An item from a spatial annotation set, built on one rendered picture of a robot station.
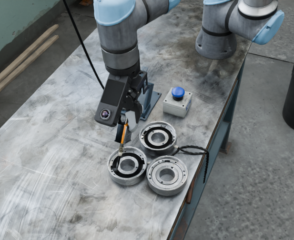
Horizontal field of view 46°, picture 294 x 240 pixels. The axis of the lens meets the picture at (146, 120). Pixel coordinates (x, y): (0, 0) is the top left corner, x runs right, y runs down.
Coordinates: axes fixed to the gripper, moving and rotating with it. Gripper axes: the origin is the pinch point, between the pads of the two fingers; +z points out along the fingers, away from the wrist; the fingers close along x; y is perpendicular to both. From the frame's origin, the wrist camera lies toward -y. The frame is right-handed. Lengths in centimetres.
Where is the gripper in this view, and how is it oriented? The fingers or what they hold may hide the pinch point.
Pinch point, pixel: (125, 128)
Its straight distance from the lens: 86.5
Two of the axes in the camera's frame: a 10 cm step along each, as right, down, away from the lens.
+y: 4.1, -6.9, 6.0
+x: -9.1, -2.8, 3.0
